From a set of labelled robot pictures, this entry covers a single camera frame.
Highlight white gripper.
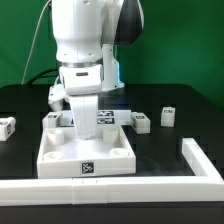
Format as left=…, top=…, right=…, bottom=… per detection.
left=48, top=83, right=103, bottom=140

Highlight white square table top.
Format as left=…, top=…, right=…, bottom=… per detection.
left=37, top=125, right=136, bottom=178

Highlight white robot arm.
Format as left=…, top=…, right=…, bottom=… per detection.
left=52, top=0, right=144, bottom=138

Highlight white tag base sheet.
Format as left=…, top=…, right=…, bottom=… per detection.
left=61, top=110, right=131, bottom=127

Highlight white L-shaped obstacle fence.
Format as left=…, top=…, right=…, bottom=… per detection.
left=0, top=138, right=224, bottom=206

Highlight black cables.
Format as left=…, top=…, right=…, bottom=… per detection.
left=26, top=68, right=61, bottom=86

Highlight white cable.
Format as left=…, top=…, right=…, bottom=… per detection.
left=21, top=0, right=54, bottom=85

